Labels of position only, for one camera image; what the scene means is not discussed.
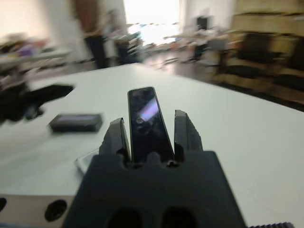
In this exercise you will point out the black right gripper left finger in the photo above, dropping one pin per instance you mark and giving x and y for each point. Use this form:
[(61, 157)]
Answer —
[(114, 140)]

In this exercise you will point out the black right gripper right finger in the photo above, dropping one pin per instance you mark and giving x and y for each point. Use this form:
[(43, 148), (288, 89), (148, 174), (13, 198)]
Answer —
[(186, 135)]

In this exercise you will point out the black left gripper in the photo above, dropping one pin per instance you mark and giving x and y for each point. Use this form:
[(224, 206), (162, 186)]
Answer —
[(16, 107)]

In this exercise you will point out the black smartphone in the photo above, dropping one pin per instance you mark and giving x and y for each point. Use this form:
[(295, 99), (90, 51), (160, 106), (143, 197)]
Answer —
[(145, 123)]

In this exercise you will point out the black mesh visitor chair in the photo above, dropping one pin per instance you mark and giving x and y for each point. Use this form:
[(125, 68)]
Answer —
[(297, 59), (257, 47)]

